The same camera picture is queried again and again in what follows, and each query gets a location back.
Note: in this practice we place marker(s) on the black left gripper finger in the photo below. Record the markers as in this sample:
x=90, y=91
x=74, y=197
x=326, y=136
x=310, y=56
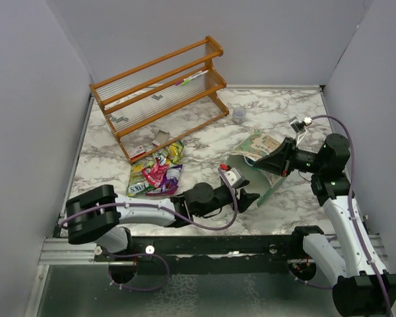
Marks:
x=246, y=199
x=243, y=184

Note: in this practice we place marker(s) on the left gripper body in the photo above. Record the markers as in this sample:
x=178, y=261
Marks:
x=221, y=199

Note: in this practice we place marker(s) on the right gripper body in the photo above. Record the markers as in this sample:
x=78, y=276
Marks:
x=305, y=160

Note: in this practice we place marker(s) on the white green paper bag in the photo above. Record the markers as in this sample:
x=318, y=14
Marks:
x=250, y=178

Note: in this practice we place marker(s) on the purple snack packet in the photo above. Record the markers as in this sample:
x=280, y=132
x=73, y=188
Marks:
x=170, y=181

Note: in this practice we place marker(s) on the yellow green snack packet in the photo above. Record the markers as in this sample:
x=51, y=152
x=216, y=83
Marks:
x=170, y=155

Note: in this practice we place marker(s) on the red pink snack packet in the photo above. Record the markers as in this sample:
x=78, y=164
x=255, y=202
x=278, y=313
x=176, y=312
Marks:
x=154, y=175

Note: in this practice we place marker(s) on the yellow green Fox's candy bag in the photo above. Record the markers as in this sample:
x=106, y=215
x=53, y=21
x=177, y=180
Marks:
x=137, y=183

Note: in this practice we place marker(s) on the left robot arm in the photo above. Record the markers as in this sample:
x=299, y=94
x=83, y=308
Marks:
x=101, y=216

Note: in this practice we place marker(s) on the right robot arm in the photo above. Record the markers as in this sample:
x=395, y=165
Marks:
x=360, y=282

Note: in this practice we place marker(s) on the small clear plastic cup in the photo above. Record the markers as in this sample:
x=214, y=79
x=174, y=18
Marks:
x=239, y=115

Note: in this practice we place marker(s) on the open small cardboard box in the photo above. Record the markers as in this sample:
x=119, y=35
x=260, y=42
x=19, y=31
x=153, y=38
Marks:
x=160, y=138

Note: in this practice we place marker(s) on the red white staple box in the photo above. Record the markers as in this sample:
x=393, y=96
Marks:
x=136, y=152

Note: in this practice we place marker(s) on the orange wooden two-tier rack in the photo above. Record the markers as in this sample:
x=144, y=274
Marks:
x=138, y=97

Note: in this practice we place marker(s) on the purple capped marker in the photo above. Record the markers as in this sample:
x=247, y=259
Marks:
x=188, y=79

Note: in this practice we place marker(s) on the grey staple strip lower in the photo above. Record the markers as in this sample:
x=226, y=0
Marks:
x=117, y=119

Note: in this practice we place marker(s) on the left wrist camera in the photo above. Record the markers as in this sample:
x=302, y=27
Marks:
x=232, y=175

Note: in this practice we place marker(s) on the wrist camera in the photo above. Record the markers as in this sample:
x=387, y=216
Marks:
x=232, y=175
x=300, y=127

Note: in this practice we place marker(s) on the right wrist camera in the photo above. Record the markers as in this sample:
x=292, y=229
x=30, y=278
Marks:
x=300, y=127

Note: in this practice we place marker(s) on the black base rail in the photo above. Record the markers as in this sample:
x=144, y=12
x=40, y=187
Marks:
x=204, y=255

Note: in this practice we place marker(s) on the aluminium frame rail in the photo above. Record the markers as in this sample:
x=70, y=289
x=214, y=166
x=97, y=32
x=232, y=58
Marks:
x=57, y=251

